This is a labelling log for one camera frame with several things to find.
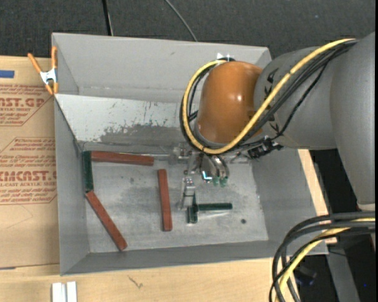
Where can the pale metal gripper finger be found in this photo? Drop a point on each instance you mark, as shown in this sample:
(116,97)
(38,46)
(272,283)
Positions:
(179,158)
(188,193)

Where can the red-brown flat block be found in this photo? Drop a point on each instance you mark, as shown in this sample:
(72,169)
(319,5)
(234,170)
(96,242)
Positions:
(107,222)
(123,158)
(165,200)

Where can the dark green flat block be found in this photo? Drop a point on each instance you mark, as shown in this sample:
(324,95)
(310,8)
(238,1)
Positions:
(88,171)
(215,206)

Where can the grey metal bin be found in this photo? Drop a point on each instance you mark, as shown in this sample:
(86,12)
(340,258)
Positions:
(138,71)

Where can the brown cardboard board, red print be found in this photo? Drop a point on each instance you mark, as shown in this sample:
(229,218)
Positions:
(25,219)

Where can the black cylinder on white bracket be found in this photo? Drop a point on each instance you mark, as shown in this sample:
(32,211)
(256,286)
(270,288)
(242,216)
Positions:
(264,149)

